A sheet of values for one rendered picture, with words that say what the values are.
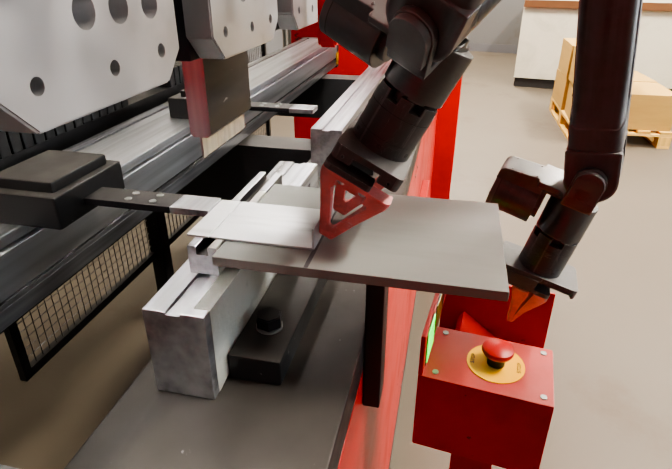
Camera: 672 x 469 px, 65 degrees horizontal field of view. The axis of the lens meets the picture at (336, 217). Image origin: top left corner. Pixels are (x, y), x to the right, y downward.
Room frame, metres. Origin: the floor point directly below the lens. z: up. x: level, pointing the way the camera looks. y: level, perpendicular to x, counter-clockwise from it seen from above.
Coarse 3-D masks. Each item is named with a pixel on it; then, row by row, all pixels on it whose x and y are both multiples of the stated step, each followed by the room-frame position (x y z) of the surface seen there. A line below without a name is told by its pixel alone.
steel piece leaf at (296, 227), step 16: (240, 208) 0.51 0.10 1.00; (256, 208) 0.51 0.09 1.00; (272, 208) 0.51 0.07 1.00; (288, 208) 0.51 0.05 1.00; (304, 208) 0.51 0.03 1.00; (224, 224) 0.48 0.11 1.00; (240, 224) 0.48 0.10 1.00; (256, 224) 0.48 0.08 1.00; (272, 224) 0.48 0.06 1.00; (288, 224) 0.48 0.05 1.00; (304, 224) 0.48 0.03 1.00; (240, 240) 0.44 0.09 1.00; (256, 240) 0.44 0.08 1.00; (272, 240) 0.44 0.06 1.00; (288, 240) 0.44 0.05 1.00; (304, 240) 0.44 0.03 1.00
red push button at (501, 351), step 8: (488, 344) 0.52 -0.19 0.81; (496, 344) 0.52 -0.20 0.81; (504, 344) 0.52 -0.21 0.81; (488, 352) 0.51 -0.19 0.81; (496, 352) 0.51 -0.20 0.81; (504, 352) 0.51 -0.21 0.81; (512, 352) 0.51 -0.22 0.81; (488, 360) 0.52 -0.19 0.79; (496, 360) 0.50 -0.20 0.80; (504, 360) 0.50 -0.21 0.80; (496, 368) 0.51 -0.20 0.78
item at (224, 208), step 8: (224, 200) 0.54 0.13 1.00; (216, 208) 0.51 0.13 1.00; (224, 208) 0.51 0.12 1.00; (232, 208) 0.51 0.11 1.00; (208, 216) 0.50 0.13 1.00; (216, 216) 0.50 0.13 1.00; (224, 216) 0.50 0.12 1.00; (200, 224) 0.48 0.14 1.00; (208, 224) 0.48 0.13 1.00; (216, 224) 0.48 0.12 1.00; (192, 232) 0.46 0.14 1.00; (200, 232) 0.46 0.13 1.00; (208, 232) 0.46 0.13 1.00
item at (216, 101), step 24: (192, 72) 0.46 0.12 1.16; (216, 72) 0.48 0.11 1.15; (240, 72) 0.53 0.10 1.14; (192, 96) 0.46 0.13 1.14; (216, 96) 0.47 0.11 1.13; (240, 96) 0.53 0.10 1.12; (192, 120) 0.46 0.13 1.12; (216, 120) 0.47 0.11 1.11; (240, 120) 0.55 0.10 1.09; (216, 144) 0.48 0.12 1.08
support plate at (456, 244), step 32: (288, 192) 0.56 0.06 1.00; (384, 224) 0.48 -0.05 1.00; (416, 224) 0.48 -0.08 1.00; (448, 224) 0.48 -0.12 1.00; (480, 224) 0.48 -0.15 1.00; (224, 256) 0.42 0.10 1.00; (256, 256) 0.42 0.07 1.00; (288, 256) 0.42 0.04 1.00; (320, 256) 0.42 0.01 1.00; (352, 256) 0.42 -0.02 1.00; (384, 256) 0.42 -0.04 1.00; (416, 256) 0.42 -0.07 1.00; (448, 256) 0.42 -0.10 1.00; (480, 256) 0.42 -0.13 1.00; (416, 288) 0.37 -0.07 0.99; (448, 288) 0.37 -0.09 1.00; (480, 288) 0.36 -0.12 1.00
